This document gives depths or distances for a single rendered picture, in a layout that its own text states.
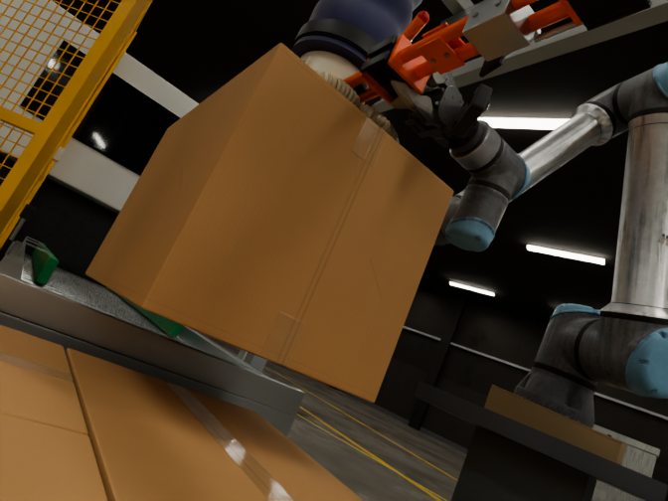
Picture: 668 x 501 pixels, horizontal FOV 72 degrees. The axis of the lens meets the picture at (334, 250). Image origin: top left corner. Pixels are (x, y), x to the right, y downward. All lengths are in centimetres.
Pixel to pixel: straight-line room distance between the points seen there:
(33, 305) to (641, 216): 123
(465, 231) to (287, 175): 41
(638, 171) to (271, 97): 86
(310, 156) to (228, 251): 18
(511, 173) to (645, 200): 35
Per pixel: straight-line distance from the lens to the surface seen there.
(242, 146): 63
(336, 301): 70
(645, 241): 120
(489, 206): 95
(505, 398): 127
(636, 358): 114
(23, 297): 98
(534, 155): 121
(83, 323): 99
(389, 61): 81
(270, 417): 117
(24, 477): 42
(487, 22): 69
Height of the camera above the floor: 70
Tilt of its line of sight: 13 degrees up
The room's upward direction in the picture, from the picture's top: 24 degrees clockwise
